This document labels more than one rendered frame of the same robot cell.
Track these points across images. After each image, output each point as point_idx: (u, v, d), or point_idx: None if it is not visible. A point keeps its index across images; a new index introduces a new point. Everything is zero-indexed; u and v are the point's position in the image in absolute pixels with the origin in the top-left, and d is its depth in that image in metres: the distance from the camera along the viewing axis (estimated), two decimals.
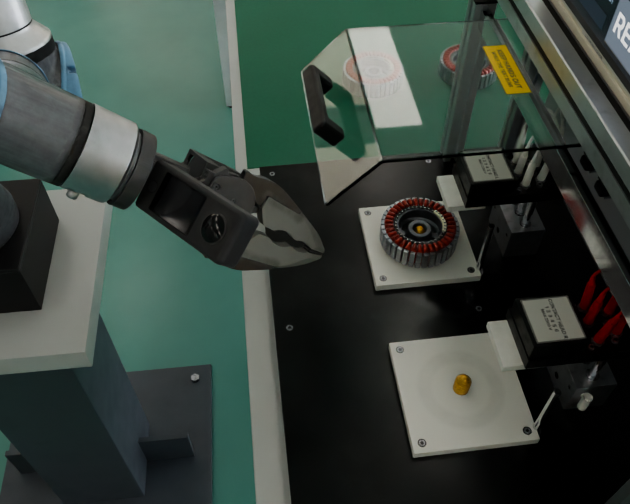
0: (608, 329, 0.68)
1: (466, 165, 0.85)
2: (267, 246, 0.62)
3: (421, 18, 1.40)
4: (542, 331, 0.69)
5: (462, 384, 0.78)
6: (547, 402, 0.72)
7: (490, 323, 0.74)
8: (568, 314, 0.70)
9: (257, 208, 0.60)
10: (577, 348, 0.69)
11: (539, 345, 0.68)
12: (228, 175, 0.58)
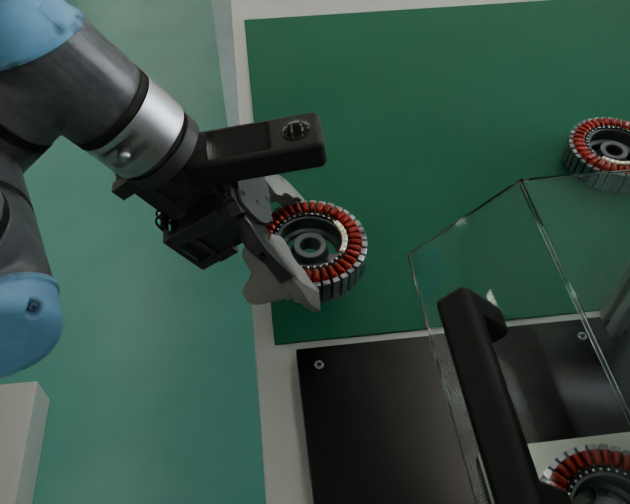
0: None
1: None
2: (287, 252, 0.58)
3: (521, 68, 0.95)
4: None
5: None
6: None
7: None
8: None
9: (269, 193, 0.60)
10: None
11: None
12: None
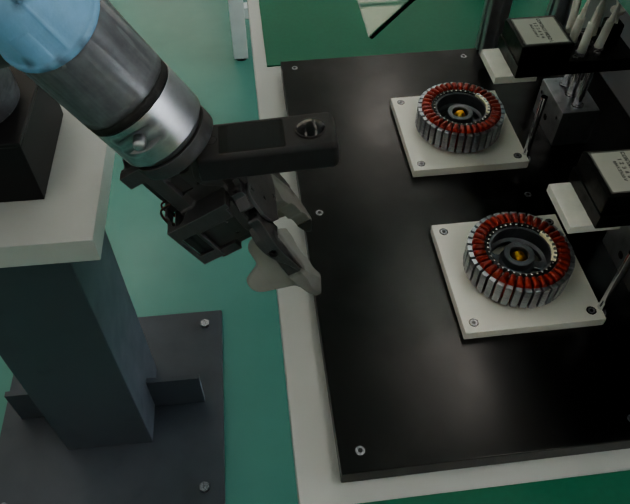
0: None
1: (516, 30, 0.77)
2: (293, 244, 0.59)
3: None
4: (616, 182, 0.60)
5: (517, 261, 0.69)
6: (618, 270, 0.63)
7: (551, 185, 0.66)
8: None
9: (274, 191, 0.60)
10: None
11: (614, 195, 0.59)
12: None
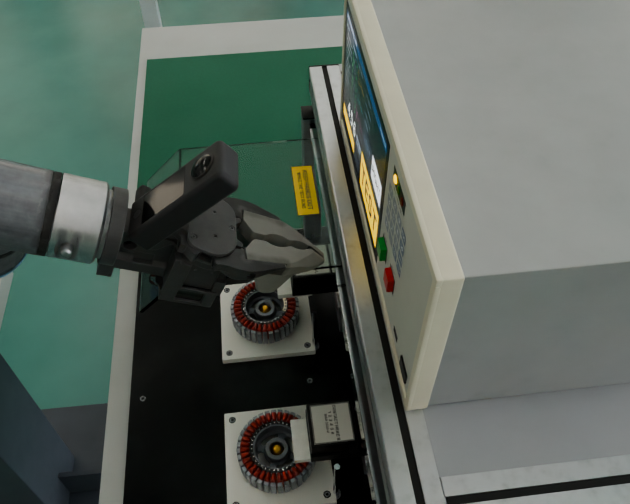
0: None
1: None
2: (268, 248, 0.62)
3: None
4: (320, 434, 0.86)
5: (275, 454, 0.91)
6: (333, 474, 0.85)
7: (291, 421, 0.91)
8: (345, 418, 0.87)
9: (239, 219, 0.62)
10: (349, 447, 0.86)
11: (315, 446, 0.85)
12: None
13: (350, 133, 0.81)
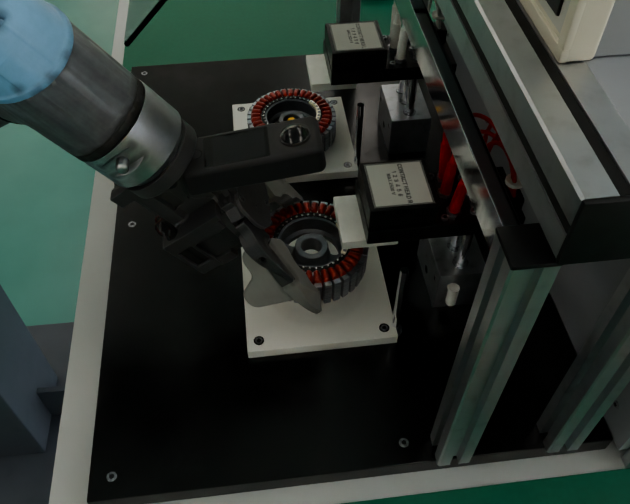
0: (459, 191, 0.57)
1: (331, 35, 0.74)
2: (288, 255, 0.58)
3: None
4: (383, 196, 0.58)
5: None
6: (397, 287, 0.61)
7: (335, 198, 0.63)
8: (418, 179, 0.59)
9: (268, 196, 0.60)
10: (425, 216, 0.58)
11: (376, 210, 0.57)
12: None
13: None
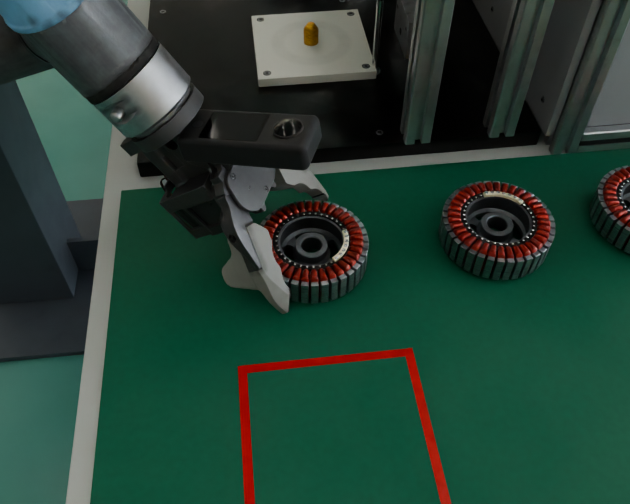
0: None
1: None
2: (266, 245, 0.59)
3: None
4: None
5: (308, 29, 0.84)
6: (375, 19, 0.78)
7: None
8: None
9: (275, 183, 0.61)
10: None
11: None
12: None
13: None
